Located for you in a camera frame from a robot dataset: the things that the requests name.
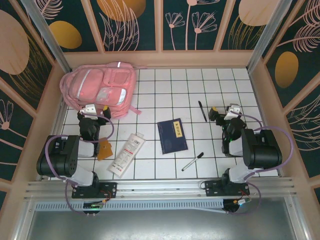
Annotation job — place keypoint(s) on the pink backpack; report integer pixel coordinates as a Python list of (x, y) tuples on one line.
[(100, 87)]

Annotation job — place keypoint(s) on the brown leather wallet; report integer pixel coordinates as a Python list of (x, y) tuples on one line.
[(105, 150)]

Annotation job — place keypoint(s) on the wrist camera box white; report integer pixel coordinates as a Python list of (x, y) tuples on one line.
[(232, 110), (90, 110)]

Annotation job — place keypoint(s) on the grey metal panel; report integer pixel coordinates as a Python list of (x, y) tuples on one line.
[(160, 225)]

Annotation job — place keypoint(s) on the dark blue notebook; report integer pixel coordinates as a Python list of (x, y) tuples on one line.
[(172, 137)]

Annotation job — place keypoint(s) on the aluminium frame post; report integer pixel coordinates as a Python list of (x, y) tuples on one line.
[(265, 32), (47, 32)]

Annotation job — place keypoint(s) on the white pencil case package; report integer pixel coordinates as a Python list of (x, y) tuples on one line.
[(126, 155)]

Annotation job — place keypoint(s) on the black and white marker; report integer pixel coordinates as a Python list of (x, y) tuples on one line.
[(192, 162)]

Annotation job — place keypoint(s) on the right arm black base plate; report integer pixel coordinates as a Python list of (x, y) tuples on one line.
[(212, 188)]

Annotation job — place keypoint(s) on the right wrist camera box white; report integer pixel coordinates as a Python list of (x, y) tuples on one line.
[(232, 110)]

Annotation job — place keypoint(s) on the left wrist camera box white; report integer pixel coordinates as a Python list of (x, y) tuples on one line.
[(90, 110)]

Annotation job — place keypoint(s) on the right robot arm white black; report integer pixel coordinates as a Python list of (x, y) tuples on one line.
[(262, 147)]

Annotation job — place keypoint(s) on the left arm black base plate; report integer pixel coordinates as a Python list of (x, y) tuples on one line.
[(110, 190)]

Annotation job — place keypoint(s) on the aluminium mounting rail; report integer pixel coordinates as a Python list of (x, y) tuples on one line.
[(162, 186)]

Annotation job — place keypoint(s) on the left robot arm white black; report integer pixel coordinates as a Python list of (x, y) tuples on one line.
[(57, 155)]

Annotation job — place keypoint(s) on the black pen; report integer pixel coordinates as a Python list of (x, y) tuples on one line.
[(202, 111)]

